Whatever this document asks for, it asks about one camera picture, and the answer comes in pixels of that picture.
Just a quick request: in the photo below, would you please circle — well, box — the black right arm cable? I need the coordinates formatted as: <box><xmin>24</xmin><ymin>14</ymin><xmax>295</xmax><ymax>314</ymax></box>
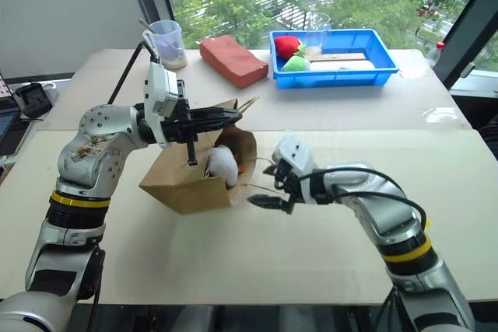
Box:
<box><xmin>296</xmin><ymin>166</ymin><xmax>429</xmax><ymax>240</ymax></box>

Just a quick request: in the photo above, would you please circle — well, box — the black electronic device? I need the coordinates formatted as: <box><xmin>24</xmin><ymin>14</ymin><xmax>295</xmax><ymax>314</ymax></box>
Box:
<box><xmin>13</xmin><ymin>82</ymin><xmax>54</xmax><ymax>119</ymax></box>

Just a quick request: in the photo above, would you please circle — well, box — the plastic bottle with red cap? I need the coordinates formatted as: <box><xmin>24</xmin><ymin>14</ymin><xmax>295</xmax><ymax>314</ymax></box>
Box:
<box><xmin>425</xmin><ymin>40</ymin><xmax>447</xmax><ymax>69</ymax></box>

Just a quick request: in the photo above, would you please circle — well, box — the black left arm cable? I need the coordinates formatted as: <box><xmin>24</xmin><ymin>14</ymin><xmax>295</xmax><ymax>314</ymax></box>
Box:
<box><xmin>106</xmin><ymin>40</ymin><xmax>161</xmax><ymax>107</ymax></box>

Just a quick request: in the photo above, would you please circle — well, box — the dark window frame post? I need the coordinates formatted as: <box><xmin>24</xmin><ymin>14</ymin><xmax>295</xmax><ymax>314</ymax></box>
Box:
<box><xmin>432</xmin><ymin>0</ymin><xmax>498</xmax><ymax>91</ymax></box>
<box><xmin>122</xmin><ymin>0</ymin><xmax>177</xmax><ymax>54</ymax></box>

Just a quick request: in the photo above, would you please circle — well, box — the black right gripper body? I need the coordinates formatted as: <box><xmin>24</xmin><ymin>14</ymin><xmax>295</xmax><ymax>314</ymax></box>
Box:
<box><xmin>272</xmin><ymin>160</ymin><xmax>309</xmax><ymax>215</ymax></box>

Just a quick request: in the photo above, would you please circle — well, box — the blue plastic bin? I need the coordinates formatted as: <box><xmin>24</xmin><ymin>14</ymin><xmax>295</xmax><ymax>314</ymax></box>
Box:
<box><xmin>268</xmin><ymin>28</ymin><xmax>401</xmax><ymax>90</ymax></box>

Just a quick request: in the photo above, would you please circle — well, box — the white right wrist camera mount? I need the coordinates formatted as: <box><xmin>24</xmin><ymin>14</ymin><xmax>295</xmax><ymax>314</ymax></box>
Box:
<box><xmin>270</xmin><ymin>131</ymin><xmax>317</xmax><ymax>182</ymax></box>

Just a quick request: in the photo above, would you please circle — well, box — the white plush toy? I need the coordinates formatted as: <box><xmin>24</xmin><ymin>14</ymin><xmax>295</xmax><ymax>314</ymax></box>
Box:
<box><xmin>205</xmin><ymin>144</ymin><xmax>240</xmax><ymax>187</ymax></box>

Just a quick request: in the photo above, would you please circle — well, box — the red strawberry plush toy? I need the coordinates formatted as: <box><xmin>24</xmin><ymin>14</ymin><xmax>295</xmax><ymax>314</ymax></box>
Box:
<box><xmin>274</xmin><ymin>35</ymin><xmax>307</xmax><ymax>61</ymax></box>

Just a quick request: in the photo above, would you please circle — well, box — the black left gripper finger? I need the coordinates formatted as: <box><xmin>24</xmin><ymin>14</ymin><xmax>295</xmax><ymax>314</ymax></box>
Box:
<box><xmin>191</xmin><ymin>105</ymin><xmax>245</xmax><ymax>120</ymax></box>
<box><xmin>194</xmin><ymin>116</ymin><xmax>243</xmax><ymax>133</ymax></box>

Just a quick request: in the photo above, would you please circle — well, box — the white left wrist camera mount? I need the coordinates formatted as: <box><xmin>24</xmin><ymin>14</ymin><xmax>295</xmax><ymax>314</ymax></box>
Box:
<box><xmin>142</xmin><ymin>62</ymin><xmax>181</xmax><ymax>149</ymax></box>

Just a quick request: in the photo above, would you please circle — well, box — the red brick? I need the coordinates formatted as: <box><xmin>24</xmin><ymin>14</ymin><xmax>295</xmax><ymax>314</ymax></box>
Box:
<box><xmin>198</xmin><ymin>34</ymin><xmax>270</xmax><ymax>89</ymax></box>

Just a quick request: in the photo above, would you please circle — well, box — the brown paper bag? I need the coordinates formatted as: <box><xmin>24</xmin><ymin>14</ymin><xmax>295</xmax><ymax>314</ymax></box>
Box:
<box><xmin>139</xmin><ymin>96</ymin><xmax>278</xmax><ymax>215</ymax></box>

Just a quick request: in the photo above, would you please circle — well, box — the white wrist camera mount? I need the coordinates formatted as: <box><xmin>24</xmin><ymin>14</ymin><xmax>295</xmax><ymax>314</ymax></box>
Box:
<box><xmin>142</xmin><ymin>62</ymin><xmax>181</xmax><ymax>149</ymax></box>
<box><xmin>270</xmin><ymin>131</ymin><xmax>317</xmax><ymax>182</ymax></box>

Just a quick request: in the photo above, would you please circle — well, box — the laptop computer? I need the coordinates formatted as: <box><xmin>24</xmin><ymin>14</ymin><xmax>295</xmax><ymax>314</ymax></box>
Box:
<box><xmin>0</xmin><ymin>109</ymin><xmax>21</xmax><ymax>156</ymax></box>

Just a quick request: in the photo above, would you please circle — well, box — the green plush toy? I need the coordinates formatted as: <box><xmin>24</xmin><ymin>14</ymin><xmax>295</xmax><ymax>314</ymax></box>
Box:
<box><xmin>281</xmin><ymin>54</ymin><xmax>313</xmax><ymax>73</ymax></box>

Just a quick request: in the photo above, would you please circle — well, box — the wooden strip with holes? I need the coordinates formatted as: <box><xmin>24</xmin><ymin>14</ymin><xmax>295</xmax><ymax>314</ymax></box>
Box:
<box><xmin>320</xmin><ymin>51</ymin><xmax>369</xmax><ymax>62</ymax></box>

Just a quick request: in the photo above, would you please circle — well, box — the clear plastic measuring cup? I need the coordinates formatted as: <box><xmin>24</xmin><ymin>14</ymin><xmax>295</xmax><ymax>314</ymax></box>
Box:
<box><xmin>139</xmin><ymin>18</ymin><xmax>189</xmax><ymax>71</ymax></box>

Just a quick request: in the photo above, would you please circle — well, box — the clear drinking glass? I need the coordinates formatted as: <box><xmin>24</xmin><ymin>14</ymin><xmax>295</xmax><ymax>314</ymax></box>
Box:
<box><xmin>304</xmin><ymin>12</ymin><xmax>333</xmax><ymax>56</ymax></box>

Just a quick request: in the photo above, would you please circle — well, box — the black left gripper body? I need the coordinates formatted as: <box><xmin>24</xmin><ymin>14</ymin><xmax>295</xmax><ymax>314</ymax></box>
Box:
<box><xmin>160</xmin><ymin>79</ymin><xmax>204</xmax><ymax>167</ymax></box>

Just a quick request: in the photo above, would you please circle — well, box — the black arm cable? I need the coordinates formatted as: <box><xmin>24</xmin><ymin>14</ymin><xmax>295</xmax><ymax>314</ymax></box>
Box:
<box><xmin>296</xmin><ymin>166</ymin><xmax>429</xmax><ymax>240</ymax></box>
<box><xmin>106</xmin><ymin>40</ymin><xmax>161</xmax><ymax>107</ymax></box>

